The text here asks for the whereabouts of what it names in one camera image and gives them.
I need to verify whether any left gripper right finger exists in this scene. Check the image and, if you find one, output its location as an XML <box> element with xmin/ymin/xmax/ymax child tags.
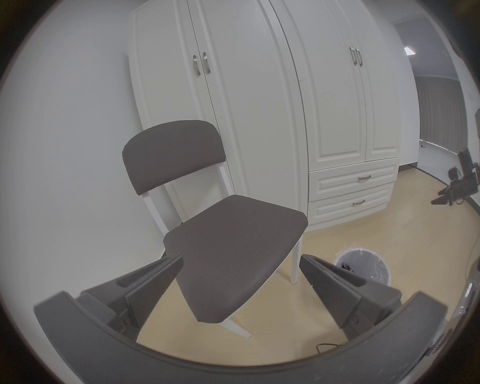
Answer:
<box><xmin>299</xmin><ymin>253</ymin><xmax>404</xmax><ymax>340</ymax></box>

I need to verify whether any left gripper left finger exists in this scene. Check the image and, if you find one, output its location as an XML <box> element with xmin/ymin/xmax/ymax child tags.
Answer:
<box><xmin>80</xmin><ymin>253</ymin><xmax>185</xmax><ymax>337</ymax></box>

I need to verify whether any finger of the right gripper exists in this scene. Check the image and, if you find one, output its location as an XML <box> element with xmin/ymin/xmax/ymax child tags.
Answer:
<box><xmin>431</xmin><ymin>187</ymin><xmax>452</xmax><ymax>206</ymax></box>
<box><xmin>457</xmin><ymin>147</ymin><xmax>476</xmax><ymax>178</ymax></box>

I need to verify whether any clear plastic bag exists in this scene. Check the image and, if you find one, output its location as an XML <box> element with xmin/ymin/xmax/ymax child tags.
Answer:
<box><xmin>337</xmin><ymin>250</ymin><xmax>389</xmax><ymax>286</ymax></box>

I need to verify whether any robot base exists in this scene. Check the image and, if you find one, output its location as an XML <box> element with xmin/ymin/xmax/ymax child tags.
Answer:
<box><xmin>424</xmin><ymin>257</ymin><xmax>480</xmax><ymax>376</ymax></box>

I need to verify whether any white trash bin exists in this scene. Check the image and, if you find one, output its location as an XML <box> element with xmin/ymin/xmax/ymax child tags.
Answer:
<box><xmin>334</xmin><ymin>247</ymin><xmax>392</xmax><ymax>289</ymax></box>

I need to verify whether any white chair with grey cushions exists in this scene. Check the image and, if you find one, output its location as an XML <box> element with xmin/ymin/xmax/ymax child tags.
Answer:
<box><xmin>122</xmin><ymin>120</ymin><xmax>309</xmax><ymax>340</ymax></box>

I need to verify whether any white wardrobe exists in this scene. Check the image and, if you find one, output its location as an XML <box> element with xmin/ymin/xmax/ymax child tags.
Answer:
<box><xmin>127</xmin><ymin>0</ymin><xmax>413</xmax><ymax>233</ymax></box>

